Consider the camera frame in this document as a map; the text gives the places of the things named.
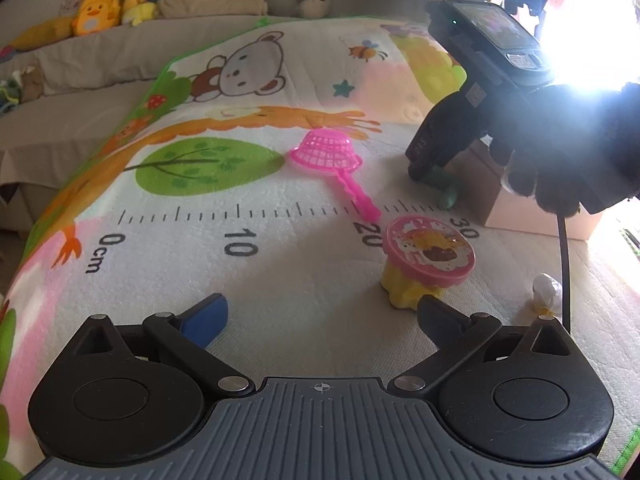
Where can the cartoon printed play mat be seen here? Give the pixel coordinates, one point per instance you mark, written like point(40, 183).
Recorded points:
point(250, 285)

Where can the yellow duck plush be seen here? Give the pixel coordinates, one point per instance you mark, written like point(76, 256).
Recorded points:
point(95, 12)

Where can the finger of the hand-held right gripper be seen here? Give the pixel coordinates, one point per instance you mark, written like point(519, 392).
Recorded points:
point(462, 137)
point(427, 145)

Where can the pink-topped yellow toy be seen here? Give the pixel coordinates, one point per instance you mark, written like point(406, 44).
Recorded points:
point(425, 245)

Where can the pink cardboard box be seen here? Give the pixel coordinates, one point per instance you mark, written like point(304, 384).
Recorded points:
point(515, 215)

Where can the long yellow plush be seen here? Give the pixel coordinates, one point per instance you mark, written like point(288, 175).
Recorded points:
point(40, 35)

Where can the teal toy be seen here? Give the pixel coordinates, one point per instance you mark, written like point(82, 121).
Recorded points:
point(447, 195)

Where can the person's right hand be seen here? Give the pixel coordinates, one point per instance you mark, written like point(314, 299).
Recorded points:
point(565, 150)

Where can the small yellow duck doll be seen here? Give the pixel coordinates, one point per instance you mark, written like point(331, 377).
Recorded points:
point(135, 5)

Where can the pink toy net scoop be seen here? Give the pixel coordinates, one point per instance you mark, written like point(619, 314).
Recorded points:
point(325, 152)

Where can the white bear plush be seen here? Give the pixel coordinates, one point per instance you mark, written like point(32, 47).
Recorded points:
point(315, 2)

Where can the brown plush toy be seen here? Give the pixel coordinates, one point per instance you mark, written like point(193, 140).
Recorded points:
point(31, 85)

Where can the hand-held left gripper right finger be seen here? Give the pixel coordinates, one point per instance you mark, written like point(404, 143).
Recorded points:
point(437, 317)

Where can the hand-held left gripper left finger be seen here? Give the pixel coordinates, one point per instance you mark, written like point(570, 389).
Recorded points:
point(207, 317)

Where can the crumpled white paper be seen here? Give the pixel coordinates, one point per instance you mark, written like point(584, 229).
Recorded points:
point(547, 290)

